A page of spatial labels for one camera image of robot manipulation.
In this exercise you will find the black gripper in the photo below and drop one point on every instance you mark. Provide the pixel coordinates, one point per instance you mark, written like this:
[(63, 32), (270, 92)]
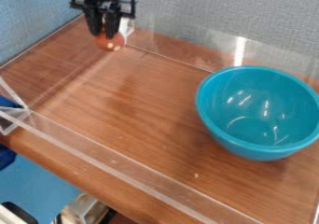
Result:
[(114, 8)]

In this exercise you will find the brown toy mushroom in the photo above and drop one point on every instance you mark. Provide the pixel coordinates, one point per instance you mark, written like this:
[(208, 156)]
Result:
[(110, 44)]

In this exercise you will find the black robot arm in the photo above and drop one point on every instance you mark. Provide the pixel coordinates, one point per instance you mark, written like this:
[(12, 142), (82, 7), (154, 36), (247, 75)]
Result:
[(103, 14)]

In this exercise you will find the blue plastic bowl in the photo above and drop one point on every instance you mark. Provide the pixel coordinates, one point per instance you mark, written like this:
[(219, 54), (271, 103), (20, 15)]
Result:
[(259, 111)]

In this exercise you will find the clear acrylic back barrier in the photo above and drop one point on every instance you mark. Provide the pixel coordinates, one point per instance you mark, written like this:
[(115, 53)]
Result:
[(211, 49)]

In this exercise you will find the clear acrylic barrier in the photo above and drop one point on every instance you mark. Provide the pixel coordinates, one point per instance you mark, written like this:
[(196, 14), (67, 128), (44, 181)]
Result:
[(211, 49), (158, 185)]

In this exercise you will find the clear acrylic front barrier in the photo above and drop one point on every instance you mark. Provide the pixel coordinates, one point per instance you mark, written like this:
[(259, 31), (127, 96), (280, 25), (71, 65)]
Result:
[(158, 185)]

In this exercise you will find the black and white object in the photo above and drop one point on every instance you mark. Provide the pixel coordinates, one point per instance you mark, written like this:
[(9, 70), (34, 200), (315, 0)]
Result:
[(15, 215)]

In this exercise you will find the clear acrylic corner bracket back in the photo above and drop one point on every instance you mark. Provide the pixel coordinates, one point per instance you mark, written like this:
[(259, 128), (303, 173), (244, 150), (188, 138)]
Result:
[(127, 27)]

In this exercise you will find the clear acrylic corner bracket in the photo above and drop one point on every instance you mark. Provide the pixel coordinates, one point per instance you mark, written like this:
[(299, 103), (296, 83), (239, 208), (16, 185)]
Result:
[(13, 109), (127, 27)]

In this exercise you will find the clear acrylic corner bracket front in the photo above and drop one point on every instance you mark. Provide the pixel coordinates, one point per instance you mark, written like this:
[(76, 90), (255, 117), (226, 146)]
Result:
[(13, 109)]

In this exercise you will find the grey metal frame below table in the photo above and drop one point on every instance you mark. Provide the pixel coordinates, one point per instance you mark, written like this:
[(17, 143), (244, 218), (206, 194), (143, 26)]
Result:
[(84, 210)]

